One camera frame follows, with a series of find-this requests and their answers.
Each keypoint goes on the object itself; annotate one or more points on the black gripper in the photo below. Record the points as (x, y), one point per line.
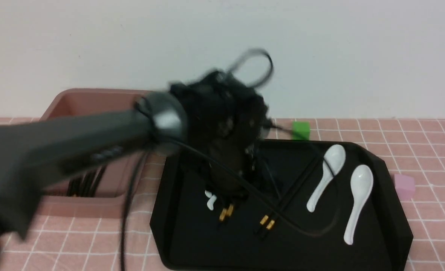
(225, 121)

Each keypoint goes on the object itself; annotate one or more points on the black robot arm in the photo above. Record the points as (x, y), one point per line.
(37, 155)

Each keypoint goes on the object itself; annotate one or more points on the black chopsticks in bin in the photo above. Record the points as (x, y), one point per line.
(86, 185)

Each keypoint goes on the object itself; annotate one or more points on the green cube block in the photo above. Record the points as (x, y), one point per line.
(301, 130)

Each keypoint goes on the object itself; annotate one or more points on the black chopstick gold band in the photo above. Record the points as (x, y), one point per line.
(268, 221)
(223, 215)
(310, 233)
(230, 208)

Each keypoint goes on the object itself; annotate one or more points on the pink plastic bin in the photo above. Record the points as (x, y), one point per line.
(110, 195)

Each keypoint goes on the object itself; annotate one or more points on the black plastic tray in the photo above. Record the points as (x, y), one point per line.
(189, 236)

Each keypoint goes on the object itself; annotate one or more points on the pink cube block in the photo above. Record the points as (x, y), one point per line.
(405, 186)

